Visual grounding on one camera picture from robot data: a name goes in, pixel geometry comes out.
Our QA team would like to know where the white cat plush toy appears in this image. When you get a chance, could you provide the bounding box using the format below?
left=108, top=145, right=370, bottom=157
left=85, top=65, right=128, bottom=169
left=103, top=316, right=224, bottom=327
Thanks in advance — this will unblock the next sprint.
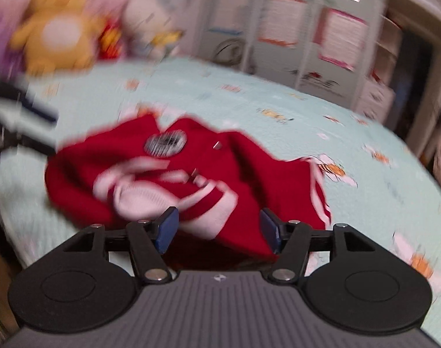
left=122, top=0, right=177, bottom=57

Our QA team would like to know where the pink-bordered paper sheet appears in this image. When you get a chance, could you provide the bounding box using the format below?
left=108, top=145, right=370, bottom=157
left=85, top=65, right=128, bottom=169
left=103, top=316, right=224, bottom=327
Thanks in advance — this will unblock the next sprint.
left=315, top=7, right=368, bottom=71

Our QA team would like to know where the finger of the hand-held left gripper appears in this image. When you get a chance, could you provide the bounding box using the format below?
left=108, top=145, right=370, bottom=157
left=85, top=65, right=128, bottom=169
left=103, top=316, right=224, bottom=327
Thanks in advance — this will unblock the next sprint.
left=0, top=81, right=58, bottom=124
left=0, top=110, right=56, bottom=157

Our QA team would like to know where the white wardrobe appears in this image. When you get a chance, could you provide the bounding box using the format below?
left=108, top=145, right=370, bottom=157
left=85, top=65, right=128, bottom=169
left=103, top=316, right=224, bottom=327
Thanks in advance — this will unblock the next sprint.
left=199, top=0, right=441, bottom=156

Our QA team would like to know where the light green quilted bedspread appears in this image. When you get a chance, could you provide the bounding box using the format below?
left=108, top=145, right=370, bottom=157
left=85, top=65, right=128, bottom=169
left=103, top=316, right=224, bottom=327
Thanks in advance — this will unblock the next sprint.
left=0, top=56, right=441, bottom=334

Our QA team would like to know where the red knit sweater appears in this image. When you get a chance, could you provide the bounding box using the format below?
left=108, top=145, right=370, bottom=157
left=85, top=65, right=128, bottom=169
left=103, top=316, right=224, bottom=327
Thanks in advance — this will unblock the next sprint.
left=44, top=112, right=332, bottom=271

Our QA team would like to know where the blue-bordered paper sheet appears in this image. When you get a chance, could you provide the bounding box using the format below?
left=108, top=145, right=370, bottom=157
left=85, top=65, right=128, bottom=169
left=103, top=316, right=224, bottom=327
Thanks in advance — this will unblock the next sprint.
left=208, top=0, right=252, bottom=37

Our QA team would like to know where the small yellow plush toy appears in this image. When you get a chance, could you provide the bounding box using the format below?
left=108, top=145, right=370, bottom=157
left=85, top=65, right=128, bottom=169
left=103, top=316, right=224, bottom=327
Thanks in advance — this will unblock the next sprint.
left=150, top=30, right=185, bottom=48

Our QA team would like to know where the purple fuzzy blanket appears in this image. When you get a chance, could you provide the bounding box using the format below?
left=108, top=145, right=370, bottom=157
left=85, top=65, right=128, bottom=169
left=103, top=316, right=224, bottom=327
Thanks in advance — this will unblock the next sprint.
left=0, top=0, right=28, bottom=77

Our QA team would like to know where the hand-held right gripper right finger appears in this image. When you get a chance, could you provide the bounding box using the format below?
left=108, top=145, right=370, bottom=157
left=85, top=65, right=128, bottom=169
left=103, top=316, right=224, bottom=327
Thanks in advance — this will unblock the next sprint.
left=260, top=208, right=376, bottom=285

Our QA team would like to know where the red plush toy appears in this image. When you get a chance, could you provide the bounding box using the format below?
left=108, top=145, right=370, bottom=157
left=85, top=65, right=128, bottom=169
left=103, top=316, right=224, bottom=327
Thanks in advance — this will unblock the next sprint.
left=97, top=18, right=127, bottom=60

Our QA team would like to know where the orange-bordered paper sheet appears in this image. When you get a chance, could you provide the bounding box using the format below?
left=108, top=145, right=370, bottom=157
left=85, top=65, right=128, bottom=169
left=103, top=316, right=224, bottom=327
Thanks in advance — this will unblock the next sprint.
left=258, top=0, right=308, bottom=48

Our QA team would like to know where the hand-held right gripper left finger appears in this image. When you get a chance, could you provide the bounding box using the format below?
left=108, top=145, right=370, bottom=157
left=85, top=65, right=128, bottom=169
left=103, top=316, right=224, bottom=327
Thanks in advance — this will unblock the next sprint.
left=63, top=206, right=180, bottom=284

